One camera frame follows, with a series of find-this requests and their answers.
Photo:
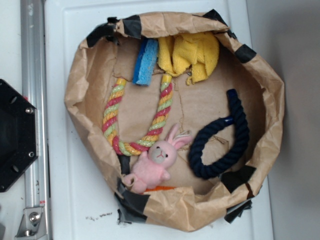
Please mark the brown paper bag bin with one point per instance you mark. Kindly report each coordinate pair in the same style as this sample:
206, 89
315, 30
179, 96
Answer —
189, 203

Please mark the pink plush bunny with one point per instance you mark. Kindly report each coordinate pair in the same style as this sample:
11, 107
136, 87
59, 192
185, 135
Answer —
151, 168

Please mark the orange plush carrot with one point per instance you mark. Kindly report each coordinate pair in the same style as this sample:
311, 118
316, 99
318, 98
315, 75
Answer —
160, 188

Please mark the blue sponge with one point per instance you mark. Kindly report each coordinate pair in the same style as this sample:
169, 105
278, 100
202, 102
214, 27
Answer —
145, 62

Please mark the yellow cloth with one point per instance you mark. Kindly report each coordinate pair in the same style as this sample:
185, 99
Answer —
198, 52

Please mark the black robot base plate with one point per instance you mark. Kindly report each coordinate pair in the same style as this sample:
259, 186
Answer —
18, 141

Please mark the metal corner bracket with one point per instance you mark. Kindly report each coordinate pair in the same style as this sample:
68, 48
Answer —
33, 225

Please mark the aluminium extrusion rail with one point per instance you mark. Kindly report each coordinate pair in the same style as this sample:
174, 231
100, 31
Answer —
37, 181

